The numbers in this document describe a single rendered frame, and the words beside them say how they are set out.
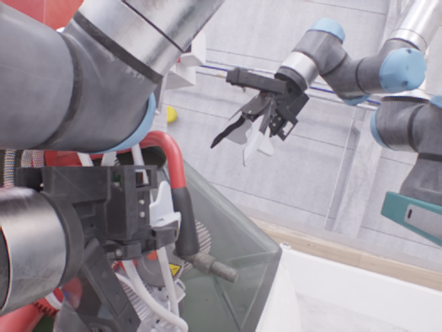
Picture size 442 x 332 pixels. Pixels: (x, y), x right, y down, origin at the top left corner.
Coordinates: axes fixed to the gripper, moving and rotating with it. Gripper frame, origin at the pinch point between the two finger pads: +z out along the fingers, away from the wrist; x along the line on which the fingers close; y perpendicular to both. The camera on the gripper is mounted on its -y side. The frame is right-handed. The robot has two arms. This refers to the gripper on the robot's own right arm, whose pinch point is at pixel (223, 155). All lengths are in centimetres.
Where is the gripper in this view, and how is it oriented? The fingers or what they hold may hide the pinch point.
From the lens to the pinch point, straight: 58.4
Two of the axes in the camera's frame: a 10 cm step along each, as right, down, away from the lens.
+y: 6.8, 5.8, 4.5
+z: -6.1, 7.9, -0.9
